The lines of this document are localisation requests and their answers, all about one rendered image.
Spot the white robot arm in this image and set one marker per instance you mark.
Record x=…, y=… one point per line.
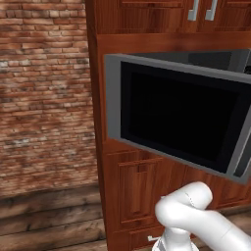
x=192, y=215

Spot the grey microwave door black window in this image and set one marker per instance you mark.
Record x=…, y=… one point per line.
x=176, y=114

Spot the wooden cupboard door inset panel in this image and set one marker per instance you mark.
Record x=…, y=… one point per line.
x=232, y=194
x=137, y=192

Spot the grey microwave oven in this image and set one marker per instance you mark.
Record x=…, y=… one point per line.
x=209, y=59

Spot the wooden cupboard door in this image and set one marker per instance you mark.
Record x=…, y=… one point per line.
x=150, y=16
x=233, y=16

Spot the tall wooden cabinet housing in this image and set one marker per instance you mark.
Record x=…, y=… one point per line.
x=98, y=183

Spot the wooden drawer front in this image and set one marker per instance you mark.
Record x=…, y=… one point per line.
x=140, y=240

